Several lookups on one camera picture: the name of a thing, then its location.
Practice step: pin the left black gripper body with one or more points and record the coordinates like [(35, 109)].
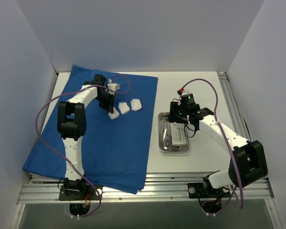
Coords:
[(107, 100)]

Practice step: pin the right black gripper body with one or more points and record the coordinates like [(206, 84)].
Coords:
[(172, 113)]

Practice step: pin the white gauze stack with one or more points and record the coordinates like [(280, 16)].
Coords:
[(136, 104), (115, 114), (123, 107)]

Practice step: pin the suture packet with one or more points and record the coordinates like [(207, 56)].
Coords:
[(177, 134), (178, 148)]

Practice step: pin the steel instrument tray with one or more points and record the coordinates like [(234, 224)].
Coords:
[(163, 117)]

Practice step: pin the steel tweezers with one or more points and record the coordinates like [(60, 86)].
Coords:
[(164, 144)]

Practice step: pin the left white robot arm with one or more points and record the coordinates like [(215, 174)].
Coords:
[(72, 124)]

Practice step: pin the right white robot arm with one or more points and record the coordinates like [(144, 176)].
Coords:
[(247, 158)]

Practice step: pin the blue surgical drape cloth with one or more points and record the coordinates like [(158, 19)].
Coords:
[(115, 151)]

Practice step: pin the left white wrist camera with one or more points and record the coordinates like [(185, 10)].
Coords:
[(112, 87)]

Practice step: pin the aluminium side rail frame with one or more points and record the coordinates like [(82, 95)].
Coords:
[(236, 115)]

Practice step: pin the aluminium front rail frame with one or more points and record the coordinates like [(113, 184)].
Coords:
[(158, 187)]

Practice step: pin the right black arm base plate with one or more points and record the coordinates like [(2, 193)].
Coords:
[(199, 190)]

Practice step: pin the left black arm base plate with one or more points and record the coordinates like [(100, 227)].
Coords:
[(88, 194)]

